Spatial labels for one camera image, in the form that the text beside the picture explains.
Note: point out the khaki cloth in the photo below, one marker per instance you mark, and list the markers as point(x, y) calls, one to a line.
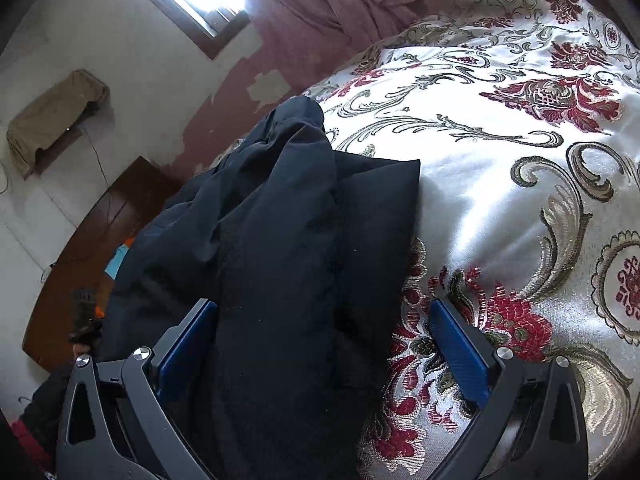
point(50, 115)

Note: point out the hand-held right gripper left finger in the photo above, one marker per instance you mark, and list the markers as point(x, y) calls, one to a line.
point(185, 355)

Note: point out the floral bedspread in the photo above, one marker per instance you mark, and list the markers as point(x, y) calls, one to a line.
point(475, 185)

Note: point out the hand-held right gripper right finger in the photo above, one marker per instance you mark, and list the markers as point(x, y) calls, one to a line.
point(457, 355)

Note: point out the wooden wall shelf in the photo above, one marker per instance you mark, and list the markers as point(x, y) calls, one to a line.
point(62, 142)

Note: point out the black padded jacket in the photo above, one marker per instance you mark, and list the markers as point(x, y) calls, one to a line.
point(280, 260)

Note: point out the red cloth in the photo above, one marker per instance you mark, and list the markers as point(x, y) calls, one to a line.
point(27, 437)

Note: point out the person's left hand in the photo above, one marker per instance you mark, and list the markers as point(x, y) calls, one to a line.
point(80, 349)

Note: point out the orange brown cyan striped pillow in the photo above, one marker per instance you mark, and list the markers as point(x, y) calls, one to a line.
point(116, 262)

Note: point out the wooden headboard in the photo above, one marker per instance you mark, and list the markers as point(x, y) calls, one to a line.
point(100, 220)

